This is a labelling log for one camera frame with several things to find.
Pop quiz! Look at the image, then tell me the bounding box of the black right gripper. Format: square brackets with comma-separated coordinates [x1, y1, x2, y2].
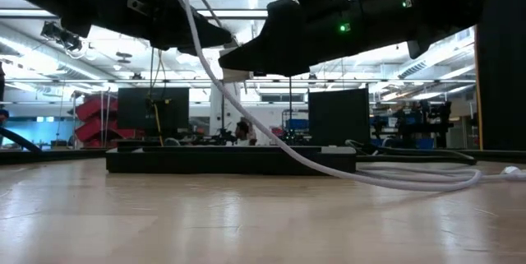
[217, 0, 412, 78]

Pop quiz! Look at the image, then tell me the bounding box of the white USB charger block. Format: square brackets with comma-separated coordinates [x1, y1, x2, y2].
[219, 45, 255, 84]

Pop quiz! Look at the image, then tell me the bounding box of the white USB cable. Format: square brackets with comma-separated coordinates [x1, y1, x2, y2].
[180, 0, 526, 193]

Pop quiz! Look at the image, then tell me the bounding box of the black power strip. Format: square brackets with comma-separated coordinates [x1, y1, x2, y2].
[105, 145, 358, 176]

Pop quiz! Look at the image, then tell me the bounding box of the blue storage crate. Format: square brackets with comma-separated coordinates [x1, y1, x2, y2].
[286, 118, 310, 131]

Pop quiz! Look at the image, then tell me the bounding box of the person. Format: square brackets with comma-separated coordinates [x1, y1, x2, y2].
[233, 120, 259, 146]

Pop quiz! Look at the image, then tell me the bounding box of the black square panel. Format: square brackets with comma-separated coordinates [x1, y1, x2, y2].
[117, 86, 191, 132]
[307, 87, 371, 147]

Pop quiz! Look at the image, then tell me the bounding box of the rack of red bins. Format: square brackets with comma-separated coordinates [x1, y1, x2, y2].
[73, 92, 139, 149]

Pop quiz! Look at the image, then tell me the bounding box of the black equipment rack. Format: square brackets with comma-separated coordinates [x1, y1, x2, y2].
[392, 99, 455, 149]

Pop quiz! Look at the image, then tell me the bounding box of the black partition with yellow edge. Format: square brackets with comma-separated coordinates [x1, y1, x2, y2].
[474, 0, 526, 152]

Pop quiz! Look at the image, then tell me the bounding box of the black power strip cable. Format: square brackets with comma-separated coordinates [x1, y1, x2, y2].
[344, 138, 478, 166]

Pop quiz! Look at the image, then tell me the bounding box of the black aluminium table frame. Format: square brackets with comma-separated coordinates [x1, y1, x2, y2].
[0, 126, 526, 166]

